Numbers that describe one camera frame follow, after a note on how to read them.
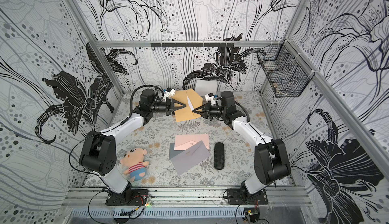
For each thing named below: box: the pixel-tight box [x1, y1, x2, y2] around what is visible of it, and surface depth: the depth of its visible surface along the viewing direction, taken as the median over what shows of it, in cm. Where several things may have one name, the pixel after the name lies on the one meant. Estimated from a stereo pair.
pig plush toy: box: [120, 147, 150, 183], surface depth 79 cm
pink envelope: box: [174, 133, 210, 151], surface depth 95 cm
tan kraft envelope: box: [171, 88, 204, 123], surface depth 79 cm
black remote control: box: [213, 142, 225, 170], surface depth 86 cm
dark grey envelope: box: [169, 142, 179, 160], surface depth 90 cm
